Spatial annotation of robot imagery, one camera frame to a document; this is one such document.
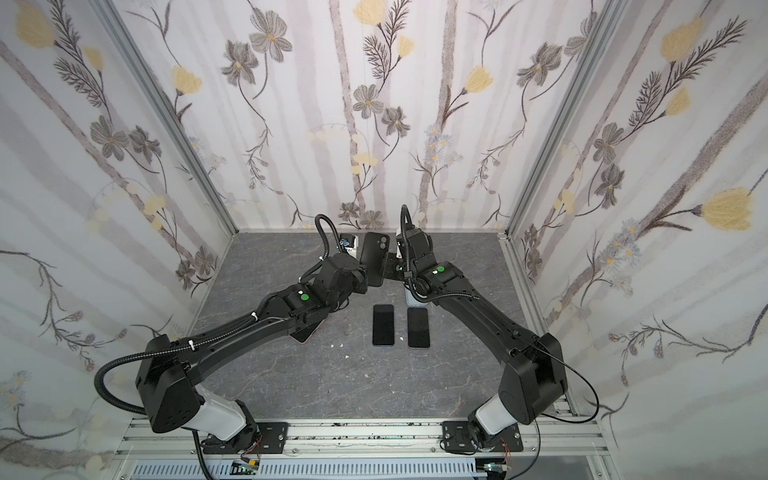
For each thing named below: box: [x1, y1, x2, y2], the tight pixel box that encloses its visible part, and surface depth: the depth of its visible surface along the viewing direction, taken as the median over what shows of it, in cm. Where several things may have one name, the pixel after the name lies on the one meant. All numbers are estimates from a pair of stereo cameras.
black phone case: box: [360, 231, 390, 287], surface depth 82 cm
